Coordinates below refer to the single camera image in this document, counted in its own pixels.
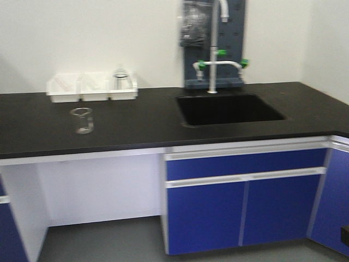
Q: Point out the blue cabinet drawer front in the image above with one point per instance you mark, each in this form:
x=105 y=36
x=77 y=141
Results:
x=244 y=164

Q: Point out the black lab sink basin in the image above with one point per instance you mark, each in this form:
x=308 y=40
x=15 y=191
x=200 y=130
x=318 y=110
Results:
x=225 y=109

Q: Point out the white lab faucet green knobs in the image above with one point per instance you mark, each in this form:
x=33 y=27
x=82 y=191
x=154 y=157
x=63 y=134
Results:
x=223 y=68

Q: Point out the white right storage bin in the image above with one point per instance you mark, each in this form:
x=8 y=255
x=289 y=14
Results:
x=128 y=94

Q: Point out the white storage bin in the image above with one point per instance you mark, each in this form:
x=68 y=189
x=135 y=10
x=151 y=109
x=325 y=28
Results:
x=94 y=86
x=128 y=94
x=63 y=88

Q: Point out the clear glass flask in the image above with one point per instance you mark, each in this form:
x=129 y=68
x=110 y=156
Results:
x=120 y=77

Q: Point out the blue left cabinet door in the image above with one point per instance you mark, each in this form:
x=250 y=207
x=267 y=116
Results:
x=205 y=217

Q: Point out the blue cabinet door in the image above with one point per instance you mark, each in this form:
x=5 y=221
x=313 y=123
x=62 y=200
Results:
x=279 y=209
x=205 y=217

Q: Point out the clear glass beaker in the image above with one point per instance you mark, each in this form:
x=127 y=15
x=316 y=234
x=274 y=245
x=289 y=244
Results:
x=82 y=120

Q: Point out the white middle storage bin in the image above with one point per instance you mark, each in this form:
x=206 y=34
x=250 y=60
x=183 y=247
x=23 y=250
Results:
x=94 y=86

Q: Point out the plastic bag of black items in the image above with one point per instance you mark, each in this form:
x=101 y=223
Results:
x=194 y=23

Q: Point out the grey pegboard drying rack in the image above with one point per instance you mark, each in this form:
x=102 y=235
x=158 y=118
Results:
x=193 y=54

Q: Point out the white left storage bin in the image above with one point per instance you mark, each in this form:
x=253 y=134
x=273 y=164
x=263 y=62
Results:
x=63 y=88

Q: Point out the blue right cabinet door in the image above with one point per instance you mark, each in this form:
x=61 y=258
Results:
x=279 y=209

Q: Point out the blue right side cabinet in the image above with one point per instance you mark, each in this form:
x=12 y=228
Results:
x=331 y=212

